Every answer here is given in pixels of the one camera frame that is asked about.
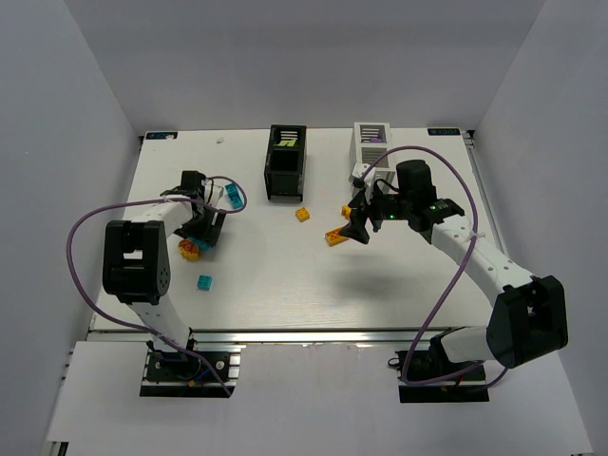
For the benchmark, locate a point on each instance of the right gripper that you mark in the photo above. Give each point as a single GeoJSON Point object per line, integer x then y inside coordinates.
{"type": "Point", "coordinates": [371, 216]}

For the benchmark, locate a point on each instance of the white slotted container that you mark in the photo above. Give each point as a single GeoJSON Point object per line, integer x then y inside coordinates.
{"type": "Point", "coordinates": [371, 152]}

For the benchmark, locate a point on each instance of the yellow square lego brick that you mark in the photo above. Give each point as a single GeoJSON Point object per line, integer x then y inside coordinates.
{"type": "Point", "coordinates": [302, 214]}

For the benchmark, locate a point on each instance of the yellow curved lego brick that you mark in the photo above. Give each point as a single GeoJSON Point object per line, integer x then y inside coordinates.
{"type": "Point", "coordinates": [346, 211]}

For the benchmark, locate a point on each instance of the green lego brick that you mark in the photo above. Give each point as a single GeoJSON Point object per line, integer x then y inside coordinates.
{"type": "Point", "coordinates": [287, 143]}

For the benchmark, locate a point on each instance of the cyan lego brick front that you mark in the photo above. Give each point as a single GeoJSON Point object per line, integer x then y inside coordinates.
{"type": "Point", "coordinates": [204, 283]}

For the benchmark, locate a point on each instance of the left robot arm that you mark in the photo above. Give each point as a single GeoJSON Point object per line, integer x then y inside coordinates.
{"type": "Point", "coordinates": [136, 265]}

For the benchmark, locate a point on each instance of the black slotted container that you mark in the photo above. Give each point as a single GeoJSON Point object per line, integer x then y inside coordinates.
{"type": "Point", "coordinates": [284, 168]}

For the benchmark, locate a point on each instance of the orange long lego brick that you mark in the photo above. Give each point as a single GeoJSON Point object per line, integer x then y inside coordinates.
{"type": "Point", "coordinates": [334, 237]}

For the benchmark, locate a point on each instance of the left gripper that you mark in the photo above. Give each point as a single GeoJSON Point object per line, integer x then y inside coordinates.
{"type": "Point", "coordinates": [209, 227]}

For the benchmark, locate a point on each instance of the yellow round lego piece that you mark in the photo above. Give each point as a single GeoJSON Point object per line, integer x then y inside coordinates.
{"type": "Point", "coordinates": [189, 250]}

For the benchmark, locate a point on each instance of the xdof logo sticker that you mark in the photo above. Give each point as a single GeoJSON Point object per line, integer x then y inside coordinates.
{"type": "Point", "coordinates": [444, 131]}
{"type": "Point", "coordinates": [161, 135]}

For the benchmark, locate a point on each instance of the xdof logo sticker right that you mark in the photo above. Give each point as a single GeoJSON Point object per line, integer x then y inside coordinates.
{"type": "Point", "coordinates": [444, 131]}

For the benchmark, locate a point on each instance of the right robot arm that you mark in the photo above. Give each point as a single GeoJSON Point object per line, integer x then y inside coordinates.
{"type": "Point", "coordinates": [528, 318]}

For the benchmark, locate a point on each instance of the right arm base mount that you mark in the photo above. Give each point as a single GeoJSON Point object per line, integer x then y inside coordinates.
{"type": "Point", "coordinates": [465, 382]}

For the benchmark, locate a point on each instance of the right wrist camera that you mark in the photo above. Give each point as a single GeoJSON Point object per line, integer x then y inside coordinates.
{"type": "Point", "coordinates": [361, 176]}

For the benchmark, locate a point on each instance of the xdof logo sticker left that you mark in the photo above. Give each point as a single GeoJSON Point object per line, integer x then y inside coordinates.
{"type": "Point", "coordinates": [161, 135]}

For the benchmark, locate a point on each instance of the cyan lego brick pair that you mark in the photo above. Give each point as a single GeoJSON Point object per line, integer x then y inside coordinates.
{"type": "Point", "coordinates": [234, 196]}

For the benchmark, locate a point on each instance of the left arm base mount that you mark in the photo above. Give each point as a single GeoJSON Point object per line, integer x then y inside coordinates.
{"type": "Point", "coordinates": [173, 374]}

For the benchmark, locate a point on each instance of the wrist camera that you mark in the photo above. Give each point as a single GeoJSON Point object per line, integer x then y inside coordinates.
{"type": "Point", "coordinates": [212, 192]}
{"type": "Point", "coordinates": [361, 176]}

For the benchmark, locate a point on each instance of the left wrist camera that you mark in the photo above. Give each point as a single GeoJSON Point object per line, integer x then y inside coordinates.
{"type": "Point", "coordinates": [212, 192]}

